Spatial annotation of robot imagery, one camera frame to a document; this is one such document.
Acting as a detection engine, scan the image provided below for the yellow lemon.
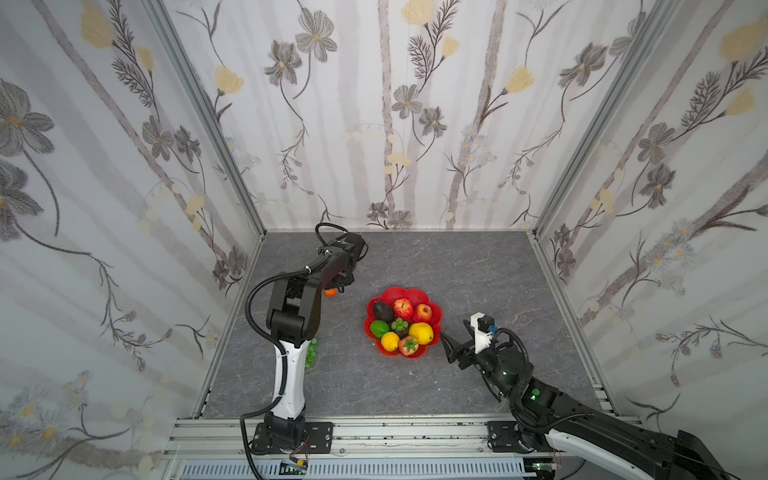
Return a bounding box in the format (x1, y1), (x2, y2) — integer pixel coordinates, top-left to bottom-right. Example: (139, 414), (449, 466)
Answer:
(409, 322), (434, 345)

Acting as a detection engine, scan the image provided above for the red yellow pomegranate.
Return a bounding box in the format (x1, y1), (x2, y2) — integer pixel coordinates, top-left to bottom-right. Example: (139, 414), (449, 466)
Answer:
(413, 303), (433, 323)

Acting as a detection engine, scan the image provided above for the red flower-shaped fruit bowl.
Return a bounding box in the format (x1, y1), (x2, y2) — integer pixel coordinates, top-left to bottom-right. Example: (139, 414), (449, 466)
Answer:
(363, 286), (443, 359)

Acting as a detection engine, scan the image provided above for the yellow pear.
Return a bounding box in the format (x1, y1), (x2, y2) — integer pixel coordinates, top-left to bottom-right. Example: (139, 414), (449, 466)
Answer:
(380, 331), (400, 352)

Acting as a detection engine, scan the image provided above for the red apple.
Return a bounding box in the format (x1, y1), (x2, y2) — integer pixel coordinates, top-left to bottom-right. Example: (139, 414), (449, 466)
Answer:
(393, 298), (414, 321)

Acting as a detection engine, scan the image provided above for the dark green avocado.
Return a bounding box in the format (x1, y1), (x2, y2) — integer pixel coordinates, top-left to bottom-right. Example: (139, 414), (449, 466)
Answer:
(373, 301), (396, 324)

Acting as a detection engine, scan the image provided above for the green lime fruit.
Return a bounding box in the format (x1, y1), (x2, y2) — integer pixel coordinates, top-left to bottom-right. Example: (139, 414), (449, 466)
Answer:
(369, 320), (390, 339)

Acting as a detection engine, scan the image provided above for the dark mangosteen with green leaves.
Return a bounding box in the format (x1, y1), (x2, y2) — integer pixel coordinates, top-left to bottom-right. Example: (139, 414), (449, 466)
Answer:
(390, 318), (410, 338)

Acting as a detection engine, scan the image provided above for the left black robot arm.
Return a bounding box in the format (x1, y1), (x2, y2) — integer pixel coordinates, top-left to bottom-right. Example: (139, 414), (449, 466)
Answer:
(238, 222), (368, 479)

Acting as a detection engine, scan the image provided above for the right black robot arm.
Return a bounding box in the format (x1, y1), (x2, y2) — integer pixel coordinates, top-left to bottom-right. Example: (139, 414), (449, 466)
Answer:
(441, 313), (733, 479)

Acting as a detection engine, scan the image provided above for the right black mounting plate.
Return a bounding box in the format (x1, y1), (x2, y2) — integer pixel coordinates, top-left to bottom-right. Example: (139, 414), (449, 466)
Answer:
(486, 421), (538, 454)

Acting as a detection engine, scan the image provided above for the black mounting plate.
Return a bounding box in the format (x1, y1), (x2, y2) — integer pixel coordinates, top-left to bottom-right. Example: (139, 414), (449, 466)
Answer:
(249, 422), (334, 455)
(486, 421), (538, 454)

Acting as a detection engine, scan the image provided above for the green grape bunch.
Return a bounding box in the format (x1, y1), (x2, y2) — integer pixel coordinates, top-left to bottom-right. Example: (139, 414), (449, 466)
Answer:
(305, 338), (318, 369)

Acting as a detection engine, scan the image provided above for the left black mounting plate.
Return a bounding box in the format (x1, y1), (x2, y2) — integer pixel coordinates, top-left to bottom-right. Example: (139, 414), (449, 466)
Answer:
(249, 422), (334, 455)

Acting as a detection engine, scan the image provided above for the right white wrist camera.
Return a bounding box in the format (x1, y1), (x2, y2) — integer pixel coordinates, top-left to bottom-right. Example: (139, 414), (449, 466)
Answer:
(469, 312), (497, 354)

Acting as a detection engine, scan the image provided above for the white perforated cable duct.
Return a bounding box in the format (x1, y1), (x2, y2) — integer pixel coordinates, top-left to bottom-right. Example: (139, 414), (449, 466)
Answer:
(178, 459), (529, 480)

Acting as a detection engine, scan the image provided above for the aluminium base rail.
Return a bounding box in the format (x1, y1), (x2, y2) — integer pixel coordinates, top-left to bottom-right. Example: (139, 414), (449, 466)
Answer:
(160, 413), (667, 480)

